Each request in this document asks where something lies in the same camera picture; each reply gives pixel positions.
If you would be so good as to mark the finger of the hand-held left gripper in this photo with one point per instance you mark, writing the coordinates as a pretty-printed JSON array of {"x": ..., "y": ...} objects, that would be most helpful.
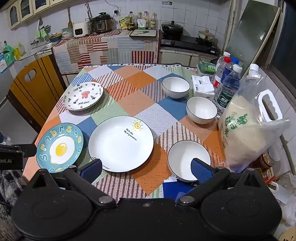
[{"x": 25, "y": 149}]

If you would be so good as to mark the clear plastic bag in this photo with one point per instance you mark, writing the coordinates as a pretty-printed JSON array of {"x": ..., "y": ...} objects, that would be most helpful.
[{"x": 285, "y": 199}]

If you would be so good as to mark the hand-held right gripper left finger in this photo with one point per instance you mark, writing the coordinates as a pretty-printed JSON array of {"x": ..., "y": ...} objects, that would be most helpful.
[{"x": 92, "y": 168}]

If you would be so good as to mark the white wall pipe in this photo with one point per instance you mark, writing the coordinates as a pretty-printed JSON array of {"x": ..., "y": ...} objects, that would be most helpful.
[{"x": 231, "y": 23}]

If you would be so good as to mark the clear oil bottle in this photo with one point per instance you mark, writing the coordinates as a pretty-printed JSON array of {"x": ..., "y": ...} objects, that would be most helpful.
[
  {"x": 139, "y": 22},
  {"x": 145, "y": 20}
]

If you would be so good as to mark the black gas stove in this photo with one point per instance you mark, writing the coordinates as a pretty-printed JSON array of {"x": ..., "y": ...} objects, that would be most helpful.
[{"x": 185, "y": 42}]

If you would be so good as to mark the kitchen knife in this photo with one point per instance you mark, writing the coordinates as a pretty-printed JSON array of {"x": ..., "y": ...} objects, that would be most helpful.
[{"x": 141, "y": 32}]

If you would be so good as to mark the checkered colourful tablecloth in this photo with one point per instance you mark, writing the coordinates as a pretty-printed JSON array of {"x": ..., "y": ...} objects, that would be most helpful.
[{"x": 138, "y": 92}]

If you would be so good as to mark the yellow plastic bottle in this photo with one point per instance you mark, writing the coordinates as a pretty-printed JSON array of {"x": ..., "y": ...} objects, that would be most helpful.
[{"x": 19, "y": 52}]

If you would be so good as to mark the stack of pale bowls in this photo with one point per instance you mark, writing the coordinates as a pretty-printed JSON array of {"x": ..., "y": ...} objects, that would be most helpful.
[{"x": 67, "y": 32}]

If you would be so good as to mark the white ribbed bowl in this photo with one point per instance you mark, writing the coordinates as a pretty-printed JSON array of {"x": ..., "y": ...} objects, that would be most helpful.
[
  {"x": 201, "y": 113},
  {"x": 175, "y": 87},
  {"x": 182, "y": 157}
]

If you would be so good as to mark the yellow oil bottle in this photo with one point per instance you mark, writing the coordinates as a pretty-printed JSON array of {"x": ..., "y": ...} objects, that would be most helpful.
[{"x": 153, "y": 21}]

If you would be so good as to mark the white wall socket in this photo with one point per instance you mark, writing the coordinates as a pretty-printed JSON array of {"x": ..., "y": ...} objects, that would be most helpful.
[{"x": 117, "y": 12}]

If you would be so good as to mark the white tissue pack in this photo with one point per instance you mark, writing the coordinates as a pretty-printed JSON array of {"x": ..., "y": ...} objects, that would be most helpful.
[{"x": 202, "y": 85}]

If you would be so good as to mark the black pressure cooker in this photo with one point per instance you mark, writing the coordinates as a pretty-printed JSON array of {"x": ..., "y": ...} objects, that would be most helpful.
[{"x": 101, "y": 24}]

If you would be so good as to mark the red label water bottle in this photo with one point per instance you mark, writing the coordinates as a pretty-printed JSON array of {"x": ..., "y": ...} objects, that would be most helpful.
[{"x": 217, "y": 83}]

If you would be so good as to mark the clear bottle white red label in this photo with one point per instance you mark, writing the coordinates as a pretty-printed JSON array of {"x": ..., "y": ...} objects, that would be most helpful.
[{"x": 220, "y": 63}]

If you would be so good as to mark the green plastic basket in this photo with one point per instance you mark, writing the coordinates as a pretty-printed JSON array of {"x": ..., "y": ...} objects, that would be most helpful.
[{"x": 205, "y": 67}]

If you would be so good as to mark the brown jar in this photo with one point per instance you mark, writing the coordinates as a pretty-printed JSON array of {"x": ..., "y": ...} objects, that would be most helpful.
[{"x": 266, "y": 160}]

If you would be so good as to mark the white rabbit print plate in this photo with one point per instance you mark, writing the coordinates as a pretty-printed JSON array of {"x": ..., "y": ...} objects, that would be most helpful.
[{"x": 83, "y": 96}]

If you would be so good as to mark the black lidded pot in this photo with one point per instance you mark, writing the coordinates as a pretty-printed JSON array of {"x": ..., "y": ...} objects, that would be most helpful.
[{"x": 172, "y": 29}]

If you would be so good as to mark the wooden spatula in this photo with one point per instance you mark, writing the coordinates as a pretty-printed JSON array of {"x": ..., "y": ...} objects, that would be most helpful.
[{"x": 70, "y": 22}]

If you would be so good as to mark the green dish soap bottle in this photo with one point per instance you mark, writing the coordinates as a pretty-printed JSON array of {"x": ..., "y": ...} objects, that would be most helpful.
[{"x": 9, "y": 54}]

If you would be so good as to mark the white rice cooker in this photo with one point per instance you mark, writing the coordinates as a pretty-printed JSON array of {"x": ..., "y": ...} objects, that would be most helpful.
[{"x": 82, "y": 29}]

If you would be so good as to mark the green cloth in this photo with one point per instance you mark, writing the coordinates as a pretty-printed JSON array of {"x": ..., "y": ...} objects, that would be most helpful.
[{"x": 41, "y": 34}]

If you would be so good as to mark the white cutting board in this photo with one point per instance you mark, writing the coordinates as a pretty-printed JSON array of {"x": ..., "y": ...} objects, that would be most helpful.
[{"x": 151, "y": 33}]

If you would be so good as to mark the dark window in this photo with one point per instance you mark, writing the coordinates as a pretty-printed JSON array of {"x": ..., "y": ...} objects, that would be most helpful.
[{"x": 285, "y": 41}]

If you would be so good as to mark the cream wall cabinets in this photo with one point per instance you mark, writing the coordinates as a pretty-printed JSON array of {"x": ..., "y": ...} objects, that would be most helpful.
[{"x": 25, "y": 9}]

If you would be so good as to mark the blue fried egg plate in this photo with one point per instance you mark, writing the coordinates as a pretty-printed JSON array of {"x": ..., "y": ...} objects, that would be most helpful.
[{"x": 59, "y": 148}]

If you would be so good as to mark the blue label water bottle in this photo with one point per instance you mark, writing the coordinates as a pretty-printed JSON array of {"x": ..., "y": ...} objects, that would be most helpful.
[{"x": 228, "y": 70}]

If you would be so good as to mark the striped patchwork counter cloth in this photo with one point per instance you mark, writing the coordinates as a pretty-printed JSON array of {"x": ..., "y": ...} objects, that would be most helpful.
[{"x": 104, "y": 51}]

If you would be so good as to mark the green label water bottle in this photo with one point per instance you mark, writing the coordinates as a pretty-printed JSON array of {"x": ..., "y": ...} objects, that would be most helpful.
[{"x": 225, "y": 92}]

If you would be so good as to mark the blue bowl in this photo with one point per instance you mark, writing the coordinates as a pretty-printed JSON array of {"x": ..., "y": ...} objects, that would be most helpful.
[{"x": 55, "y": 38}]

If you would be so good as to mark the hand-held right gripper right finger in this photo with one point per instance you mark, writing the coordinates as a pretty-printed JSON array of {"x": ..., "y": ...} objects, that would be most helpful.
[{"x": 201, "y": 171}]

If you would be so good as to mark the large white sun print plate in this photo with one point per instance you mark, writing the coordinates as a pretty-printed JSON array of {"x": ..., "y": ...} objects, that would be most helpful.
[{"x": 120, "y": 143}]

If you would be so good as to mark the cream lidded pot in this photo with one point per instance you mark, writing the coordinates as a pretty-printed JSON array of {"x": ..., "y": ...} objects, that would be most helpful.
[{"x": 207, "y": 36}]

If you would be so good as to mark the yellow green food packet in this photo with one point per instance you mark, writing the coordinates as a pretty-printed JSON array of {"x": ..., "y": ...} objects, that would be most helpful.
[{"x": 123, "y": 23}]

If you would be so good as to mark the dark bottle yellow label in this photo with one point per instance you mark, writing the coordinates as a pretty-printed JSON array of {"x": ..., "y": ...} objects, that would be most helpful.
[{"x": 131, "y": 23}]

